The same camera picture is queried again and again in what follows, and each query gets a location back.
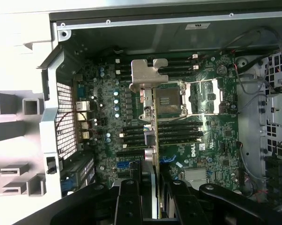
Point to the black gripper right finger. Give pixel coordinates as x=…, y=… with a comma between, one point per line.
x=190, y=206

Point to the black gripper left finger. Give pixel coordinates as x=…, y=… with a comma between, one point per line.
x=129, y=206

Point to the silver chipset heatsink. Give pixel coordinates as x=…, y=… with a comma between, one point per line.
x=195, y=175

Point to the blue expansion slot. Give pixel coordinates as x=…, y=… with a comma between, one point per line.
x=127, y=165

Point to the black expansion slot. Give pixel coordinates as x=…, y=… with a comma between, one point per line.
x=129, y=154

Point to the green motherboard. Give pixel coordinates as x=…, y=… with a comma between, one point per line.
x=202, y=140

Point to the black case lock knob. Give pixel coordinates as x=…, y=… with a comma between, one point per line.
x=50, y=166

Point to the CPU socket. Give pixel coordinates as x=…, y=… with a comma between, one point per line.
x=171, y=100

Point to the silver socket cover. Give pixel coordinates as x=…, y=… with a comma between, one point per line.
x=216, y=93

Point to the silver metal drive cage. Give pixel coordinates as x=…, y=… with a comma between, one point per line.
x=279, y=110

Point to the silver coin cell battery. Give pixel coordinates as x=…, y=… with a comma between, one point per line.
x=222, y=69

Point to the grey parts rack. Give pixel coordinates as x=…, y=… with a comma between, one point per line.
x=12, y=105

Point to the open black PC case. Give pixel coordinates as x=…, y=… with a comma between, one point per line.
x=131, y=35

